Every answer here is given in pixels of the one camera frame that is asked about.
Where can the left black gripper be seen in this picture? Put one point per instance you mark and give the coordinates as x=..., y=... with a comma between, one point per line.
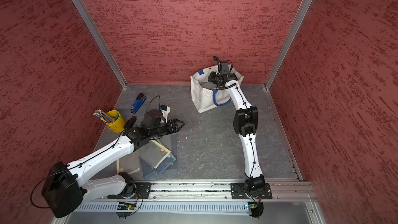
x=170, y=123

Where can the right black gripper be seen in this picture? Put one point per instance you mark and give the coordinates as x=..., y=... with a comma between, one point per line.
x=213, y=78

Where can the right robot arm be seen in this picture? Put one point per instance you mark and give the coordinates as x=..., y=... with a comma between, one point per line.
x=245, y=125

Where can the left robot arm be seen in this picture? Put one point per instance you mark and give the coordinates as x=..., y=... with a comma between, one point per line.
x=67, y=186

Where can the white canvas tote bag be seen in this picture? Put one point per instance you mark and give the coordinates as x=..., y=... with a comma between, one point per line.
x=205, y=99

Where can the beige trim mesh pouch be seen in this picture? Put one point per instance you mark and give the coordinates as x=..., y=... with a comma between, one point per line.
x=153, y=153

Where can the dark blue mesh pouch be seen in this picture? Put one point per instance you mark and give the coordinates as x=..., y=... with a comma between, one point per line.
x=169, y=164

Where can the yellow pencil cup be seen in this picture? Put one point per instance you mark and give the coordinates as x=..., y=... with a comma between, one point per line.
x=117, y=125

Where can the beige pouch far left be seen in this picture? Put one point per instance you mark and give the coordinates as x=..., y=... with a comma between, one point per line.
x=130, y=164

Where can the blue stapler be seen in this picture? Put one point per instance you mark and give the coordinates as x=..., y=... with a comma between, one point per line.
x=141, y=98

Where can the coloured pencils bundle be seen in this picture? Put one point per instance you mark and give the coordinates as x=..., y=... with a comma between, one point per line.
x=103, y=116

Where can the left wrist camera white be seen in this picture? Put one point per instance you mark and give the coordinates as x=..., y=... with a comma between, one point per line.
x=165, y=110

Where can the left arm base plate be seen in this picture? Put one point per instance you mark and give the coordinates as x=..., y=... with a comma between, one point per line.
x=131, y=192

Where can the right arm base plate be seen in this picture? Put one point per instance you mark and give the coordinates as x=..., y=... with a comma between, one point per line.
x=241, y=191

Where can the aluminium front rail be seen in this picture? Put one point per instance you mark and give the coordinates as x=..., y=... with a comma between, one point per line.
x=207, y=197

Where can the right aluminium corner post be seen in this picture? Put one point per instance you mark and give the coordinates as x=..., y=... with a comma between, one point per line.
x=297, y=21

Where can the aluminium corner post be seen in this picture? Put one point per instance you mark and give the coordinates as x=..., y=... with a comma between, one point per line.
x=297, y=21
x=93, y=29

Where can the left aluminium corner post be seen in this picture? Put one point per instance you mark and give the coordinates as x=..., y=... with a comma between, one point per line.
x=93, y=29

